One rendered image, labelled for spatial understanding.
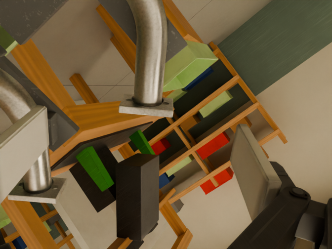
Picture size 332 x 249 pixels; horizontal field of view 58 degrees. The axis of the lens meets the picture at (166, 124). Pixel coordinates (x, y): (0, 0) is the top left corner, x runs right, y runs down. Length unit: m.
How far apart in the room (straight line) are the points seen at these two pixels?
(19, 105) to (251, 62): 5.83
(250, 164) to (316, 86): 5.94
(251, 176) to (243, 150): 0.02
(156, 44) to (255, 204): 0.18
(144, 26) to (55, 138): 0.17
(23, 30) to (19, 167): 0.21
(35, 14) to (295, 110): 5.85
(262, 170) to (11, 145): 0.13
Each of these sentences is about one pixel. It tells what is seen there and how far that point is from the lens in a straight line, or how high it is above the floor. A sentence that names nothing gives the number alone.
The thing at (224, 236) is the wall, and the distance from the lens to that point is 6.85.
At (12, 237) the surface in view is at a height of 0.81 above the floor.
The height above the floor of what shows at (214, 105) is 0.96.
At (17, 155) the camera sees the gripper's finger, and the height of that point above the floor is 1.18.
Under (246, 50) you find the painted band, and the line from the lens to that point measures 6.09.
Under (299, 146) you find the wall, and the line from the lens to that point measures 6.18.
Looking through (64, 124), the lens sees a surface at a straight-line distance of 0.38.
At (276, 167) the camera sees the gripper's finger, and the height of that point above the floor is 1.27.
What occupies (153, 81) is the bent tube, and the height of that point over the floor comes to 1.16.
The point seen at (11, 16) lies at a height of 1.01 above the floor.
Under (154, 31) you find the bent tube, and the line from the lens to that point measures 0.29.
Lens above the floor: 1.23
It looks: 5 degrees down
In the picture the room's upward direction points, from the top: 144 degrees clockwise
